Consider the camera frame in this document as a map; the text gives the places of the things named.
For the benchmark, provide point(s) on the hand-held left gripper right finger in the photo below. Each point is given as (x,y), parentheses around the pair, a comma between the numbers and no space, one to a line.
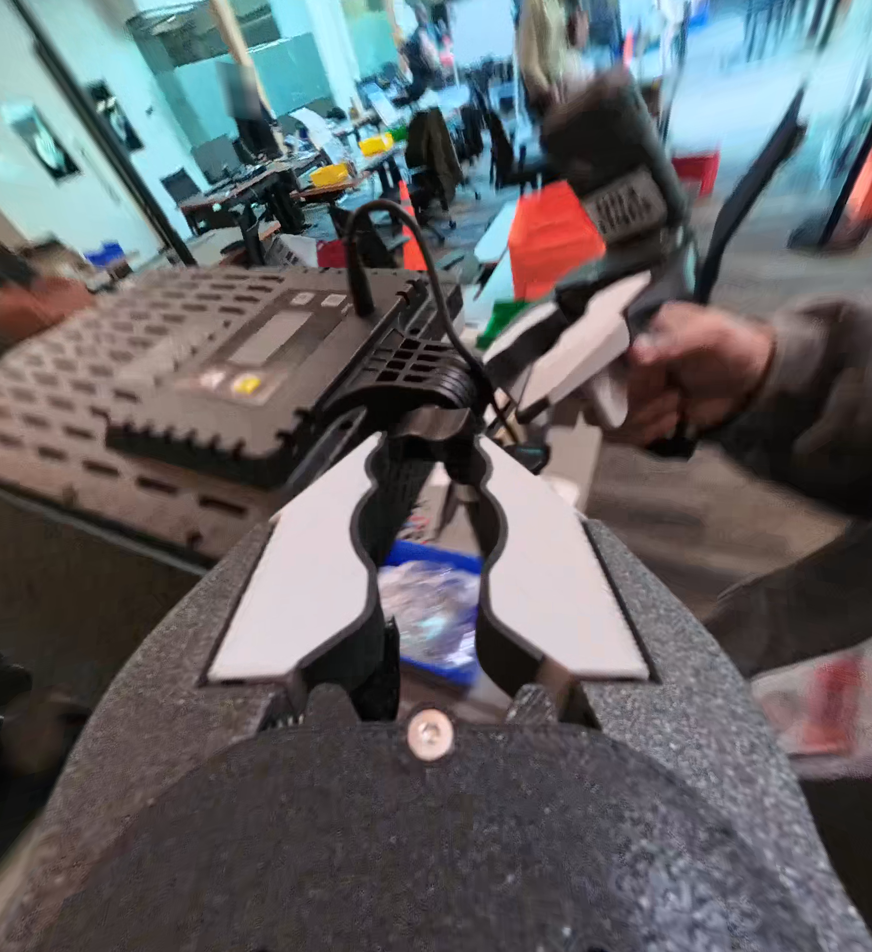
(555,587)

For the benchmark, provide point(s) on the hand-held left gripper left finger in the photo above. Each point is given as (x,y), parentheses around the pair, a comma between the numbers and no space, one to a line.
(294,595)

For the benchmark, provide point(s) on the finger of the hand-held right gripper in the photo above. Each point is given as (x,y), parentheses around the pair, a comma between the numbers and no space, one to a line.
(525,331)
(600,327)

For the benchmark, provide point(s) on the black light stand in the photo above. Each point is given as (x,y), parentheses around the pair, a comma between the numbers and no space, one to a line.
(395,506)

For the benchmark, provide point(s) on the black LED panel light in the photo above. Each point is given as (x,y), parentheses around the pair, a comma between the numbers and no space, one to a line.
(146,357)

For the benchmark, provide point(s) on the person's right forearm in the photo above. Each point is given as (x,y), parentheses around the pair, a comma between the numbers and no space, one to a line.
(838,401)

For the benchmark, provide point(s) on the person's right hand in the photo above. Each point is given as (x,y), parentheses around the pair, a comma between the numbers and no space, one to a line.
(696,372)

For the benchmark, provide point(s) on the green plastic bin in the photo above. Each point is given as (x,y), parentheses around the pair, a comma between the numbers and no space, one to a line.
(507,318)

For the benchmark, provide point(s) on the red plastic bin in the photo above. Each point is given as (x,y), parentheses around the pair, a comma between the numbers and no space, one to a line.
(696,171)

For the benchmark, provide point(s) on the orange plastic bin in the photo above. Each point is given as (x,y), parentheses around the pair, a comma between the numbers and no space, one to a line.
(555,238)

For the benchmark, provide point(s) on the clear bag of parts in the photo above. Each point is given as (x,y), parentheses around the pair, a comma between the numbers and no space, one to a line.
(428,610)

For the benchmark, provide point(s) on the blue plastic bin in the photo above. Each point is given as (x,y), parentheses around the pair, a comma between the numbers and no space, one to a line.
(421,554)

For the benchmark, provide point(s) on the orange traffic cone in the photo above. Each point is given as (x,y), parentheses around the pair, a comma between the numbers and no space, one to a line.
(410,230)

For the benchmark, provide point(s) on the black office chair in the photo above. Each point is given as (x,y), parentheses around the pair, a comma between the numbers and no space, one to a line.
(432,163)

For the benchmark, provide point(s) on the person's dark sweatshirt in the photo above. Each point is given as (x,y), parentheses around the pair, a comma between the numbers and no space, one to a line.
(815,595)

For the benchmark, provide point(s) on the wall poster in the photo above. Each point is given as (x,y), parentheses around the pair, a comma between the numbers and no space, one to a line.
(38,141)
(116,115)

